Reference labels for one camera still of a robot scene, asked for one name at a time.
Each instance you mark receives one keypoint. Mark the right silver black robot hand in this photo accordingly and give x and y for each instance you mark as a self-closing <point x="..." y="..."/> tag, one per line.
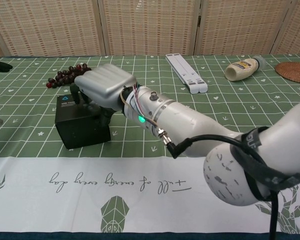
<point x="102" y="85"/>

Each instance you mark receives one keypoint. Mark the white folding stand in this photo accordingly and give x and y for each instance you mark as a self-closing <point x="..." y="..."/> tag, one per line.
<point x="187" y="72"/>

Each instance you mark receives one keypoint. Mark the round brown woven coaster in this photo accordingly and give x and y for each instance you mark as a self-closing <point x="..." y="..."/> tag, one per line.
<point x="295" y="72"/>

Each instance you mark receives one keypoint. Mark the green grid tablecloth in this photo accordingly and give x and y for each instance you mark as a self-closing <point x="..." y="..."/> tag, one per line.
<point x="165" y="200"/>

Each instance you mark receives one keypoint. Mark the black foldable cardboard box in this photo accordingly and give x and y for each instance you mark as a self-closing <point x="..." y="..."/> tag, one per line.
<point x="85" y="130"/>

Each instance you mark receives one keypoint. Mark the cream mayonnaise squeeze bottle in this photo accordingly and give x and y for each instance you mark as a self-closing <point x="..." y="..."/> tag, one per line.
<point x="242" y="70"/>

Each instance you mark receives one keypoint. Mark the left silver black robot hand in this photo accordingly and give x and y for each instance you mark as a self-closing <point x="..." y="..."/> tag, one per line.
<point x="0" y="66"/>

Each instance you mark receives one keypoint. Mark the dark red grape bunch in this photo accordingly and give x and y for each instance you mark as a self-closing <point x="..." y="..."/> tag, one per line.
<point x="67" y="76"/>

